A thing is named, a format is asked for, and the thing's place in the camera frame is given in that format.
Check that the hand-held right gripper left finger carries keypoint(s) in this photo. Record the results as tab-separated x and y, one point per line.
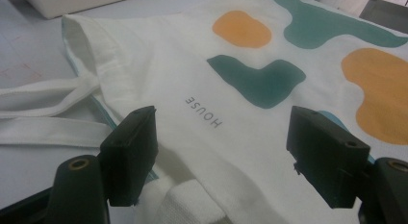
130	153

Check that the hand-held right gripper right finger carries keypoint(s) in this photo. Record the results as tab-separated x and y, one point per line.
327	153

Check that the white tote bag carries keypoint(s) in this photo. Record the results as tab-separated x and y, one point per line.
192	73

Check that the white plastic bin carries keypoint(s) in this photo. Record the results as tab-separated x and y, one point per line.
64	3

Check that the black stand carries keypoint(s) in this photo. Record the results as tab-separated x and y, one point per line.
388	12

